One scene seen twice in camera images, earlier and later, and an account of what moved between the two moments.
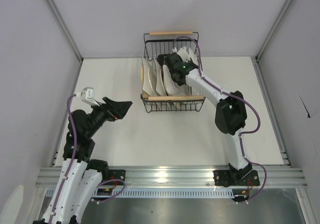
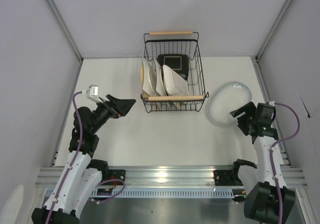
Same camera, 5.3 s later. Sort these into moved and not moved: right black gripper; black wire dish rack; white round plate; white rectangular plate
Moved: right black gripper
Not moved: white round plate; black wire dish rack; white rectangular plate
